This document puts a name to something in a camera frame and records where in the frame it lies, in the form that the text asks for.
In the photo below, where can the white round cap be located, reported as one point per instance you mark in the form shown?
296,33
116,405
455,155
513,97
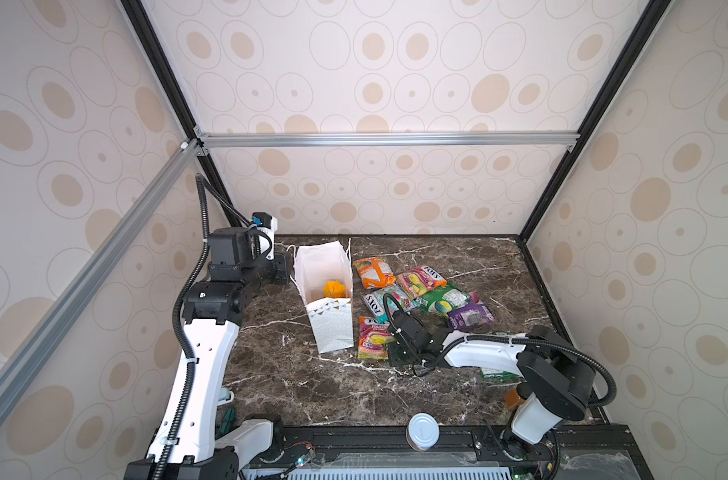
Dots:
423,432

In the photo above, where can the white paper bag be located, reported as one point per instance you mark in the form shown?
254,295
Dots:
331,319

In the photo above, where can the green packet near right arm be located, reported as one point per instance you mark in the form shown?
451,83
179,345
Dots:
499,376

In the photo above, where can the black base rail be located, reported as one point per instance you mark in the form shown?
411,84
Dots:
462,452

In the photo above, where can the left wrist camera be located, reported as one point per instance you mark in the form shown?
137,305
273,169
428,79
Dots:
266,226

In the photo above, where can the green snack packet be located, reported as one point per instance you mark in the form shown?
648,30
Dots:
443,300

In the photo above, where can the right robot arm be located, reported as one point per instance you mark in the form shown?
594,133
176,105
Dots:
560,382

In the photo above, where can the orange snack packet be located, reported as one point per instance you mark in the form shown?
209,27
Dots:
374,272

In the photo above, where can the horizontal aluminium bar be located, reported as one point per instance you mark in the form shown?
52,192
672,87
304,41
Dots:
207,141

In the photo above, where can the purple snack packet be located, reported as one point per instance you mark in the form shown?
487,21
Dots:
471,316

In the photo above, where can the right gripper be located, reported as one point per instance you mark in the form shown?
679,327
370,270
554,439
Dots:
392,356

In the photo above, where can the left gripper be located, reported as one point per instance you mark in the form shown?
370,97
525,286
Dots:
285,272

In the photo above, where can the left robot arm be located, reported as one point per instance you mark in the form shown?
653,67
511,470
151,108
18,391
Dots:
207,317

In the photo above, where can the yellow snack bag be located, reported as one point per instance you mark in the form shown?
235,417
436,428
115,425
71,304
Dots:
335,289

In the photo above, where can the pink fruit candy packet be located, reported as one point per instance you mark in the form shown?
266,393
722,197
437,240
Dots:
374,338

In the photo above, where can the diagonal aluminium bar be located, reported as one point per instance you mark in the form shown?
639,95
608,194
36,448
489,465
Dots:
30,358

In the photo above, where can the teal Fox's candy packet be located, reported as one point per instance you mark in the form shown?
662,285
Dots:
375,302

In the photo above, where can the brown bottle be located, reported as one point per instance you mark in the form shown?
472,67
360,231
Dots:
514,398

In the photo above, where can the pink Fox's candy packet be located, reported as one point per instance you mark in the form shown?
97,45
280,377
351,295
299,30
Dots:
420,280

